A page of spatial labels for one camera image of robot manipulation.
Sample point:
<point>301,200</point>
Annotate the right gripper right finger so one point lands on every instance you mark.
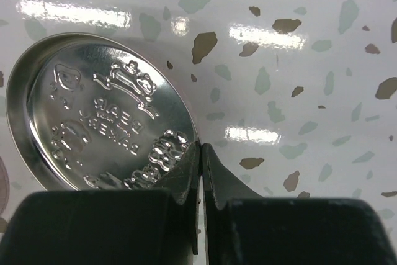
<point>243,227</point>

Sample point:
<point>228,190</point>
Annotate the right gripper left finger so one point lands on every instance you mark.
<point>158,225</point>

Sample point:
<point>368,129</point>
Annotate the round metal tin lid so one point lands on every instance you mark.
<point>86,112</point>

